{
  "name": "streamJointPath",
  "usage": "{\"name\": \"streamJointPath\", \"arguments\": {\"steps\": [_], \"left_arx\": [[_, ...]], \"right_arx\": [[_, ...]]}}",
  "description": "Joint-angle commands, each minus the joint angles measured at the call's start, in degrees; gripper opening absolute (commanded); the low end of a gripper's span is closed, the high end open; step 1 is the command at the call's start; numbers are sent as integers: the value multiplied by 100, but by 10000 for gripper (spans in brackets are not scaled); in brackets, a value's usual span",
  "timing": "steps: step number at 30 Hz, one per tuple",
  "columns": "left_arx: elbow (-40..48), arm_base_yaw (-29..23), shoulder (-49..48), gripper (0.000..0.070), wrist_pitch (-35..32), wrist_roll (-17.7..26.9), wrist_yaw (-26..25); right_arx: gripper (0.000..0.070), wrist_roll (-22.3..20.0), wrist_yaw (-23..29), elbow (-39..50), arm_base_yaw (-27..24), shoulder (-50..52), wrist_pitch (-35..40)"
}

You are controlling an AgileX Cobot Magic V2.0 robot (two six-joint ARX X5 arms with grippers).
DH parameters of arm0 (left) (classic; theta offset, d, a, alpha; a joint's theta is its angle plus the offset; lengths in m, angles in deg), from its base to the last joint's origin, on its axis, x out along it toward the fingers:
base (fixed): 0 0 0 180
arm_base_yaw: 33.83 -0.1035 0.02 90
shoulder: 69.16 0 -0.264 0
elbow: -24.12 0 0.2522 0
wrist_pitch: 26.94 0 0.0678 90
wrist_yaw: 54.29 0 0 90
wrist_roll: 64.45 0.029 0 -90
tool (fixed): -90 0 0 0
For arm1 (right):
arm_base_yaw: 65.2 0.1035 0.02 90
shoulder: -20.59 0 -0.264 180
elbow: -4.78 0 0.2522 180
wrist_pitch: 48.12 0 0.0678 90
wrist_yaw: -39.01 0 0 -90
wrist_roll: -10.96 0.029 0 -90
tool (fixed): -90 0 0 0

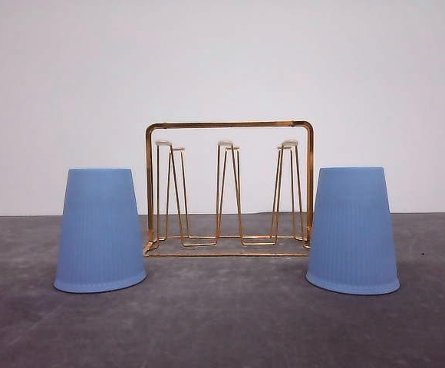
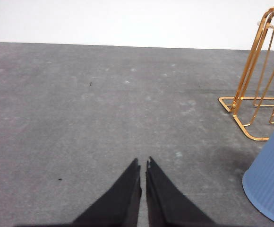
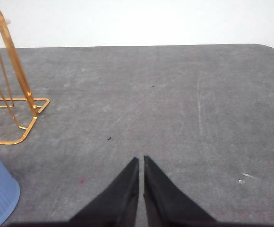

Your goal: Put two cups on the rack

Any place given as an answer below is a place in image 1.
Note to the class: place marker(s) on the blue ribbed cup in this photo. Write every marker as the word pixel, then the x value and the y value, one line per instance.
pixel 352 248
pixel 101 247

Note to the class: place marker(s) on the gold wire cup rack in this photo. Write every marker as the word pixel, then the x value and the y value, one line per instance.
pixel 236 188

